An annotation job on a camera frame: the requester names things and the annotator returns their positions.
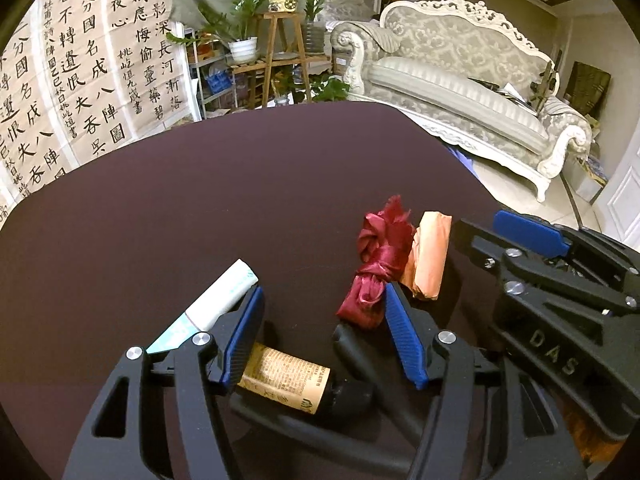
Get ornate grey sofa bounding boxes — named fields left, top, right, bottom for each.
left=330, top=0, right=594, bottom=204

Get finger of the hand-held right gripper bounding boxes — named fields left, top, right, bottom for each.
left=457, top=217, right=640, bottom=321
left=492, top=209, right=640, bottom=287

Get metal shelf rack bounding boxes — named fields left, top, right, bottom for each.
left=187, top=35, right=236, bottom=122

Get wall of calligraphy sheets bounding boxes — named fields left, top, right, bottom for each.
left=0, top=0, right=197, bottom=231

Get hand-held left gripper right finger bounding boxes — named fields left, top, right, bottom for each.
left=383, top=281, right=589, bottom=480

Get brown woven panel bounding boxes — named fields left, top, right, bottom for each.
left=567, top=61, right=612, bottom=122

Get white flower pot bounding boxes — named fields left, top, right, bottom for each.
left=228, top=36, right=260, bottom=65

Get blue crate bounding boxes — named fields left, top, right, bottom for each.
left=205, top=72, right=234, bottom=95

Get orange paper-wrapped roll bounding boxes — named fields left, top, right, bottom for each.
left=401, top=211, right=454, bottom=302

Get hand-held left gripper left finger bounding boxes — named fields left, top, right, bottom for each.
left=60, top=285, right=267, bottom=480

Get white tube with green print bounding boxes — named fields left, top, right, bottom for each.
left=146, top=258, right=260, bottom=356

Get dark red ribbon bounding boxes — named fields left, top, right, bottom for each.
left=336, top=194, right=417, bottom=331

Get white papers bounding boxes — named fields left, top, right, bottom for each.
left=492, top=82, right=539, bottom=112

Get small wooden stand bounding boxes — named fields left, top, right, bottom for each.
left=532, top=60, right=562, bottom=112

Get wooden plant stand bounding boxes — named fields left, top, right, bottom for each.
left=231, top=10, right=334, bottom=109

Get ornate grey armchair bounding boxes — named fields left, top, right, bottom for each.
left=326, top=0, right=374, bottom=25

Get white panelled door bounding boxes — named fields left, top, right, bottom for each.
left=590, top=125, right=640, bottom=252

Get green leafy plant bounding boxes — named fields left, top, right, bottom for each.
left=166, top=0, right=301, bottom=57

